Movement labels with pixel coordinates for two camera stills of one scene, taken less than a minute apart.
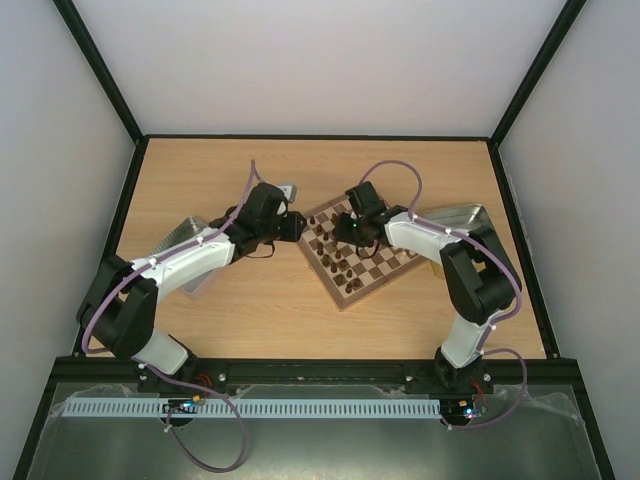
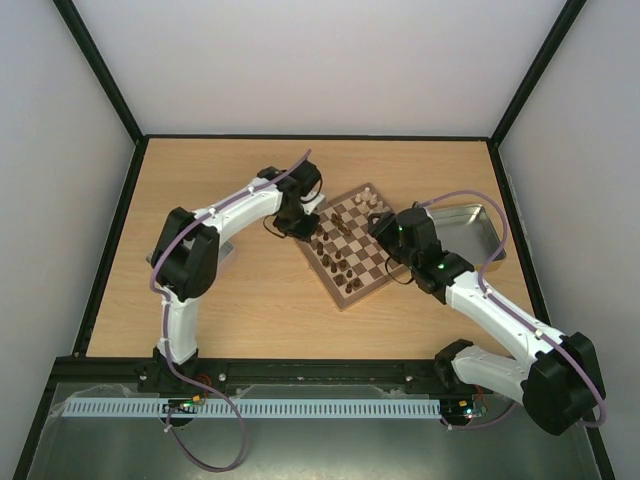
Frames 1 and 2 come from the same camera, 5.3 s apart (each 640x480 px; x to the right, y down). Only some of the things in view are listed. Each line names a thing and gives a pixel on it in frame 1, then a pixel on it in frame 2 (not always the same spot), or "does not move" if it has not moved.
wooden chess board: [348, 272] does not move
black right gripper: [345, 228] -> [382, 226]
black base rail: [211, 377] does not move
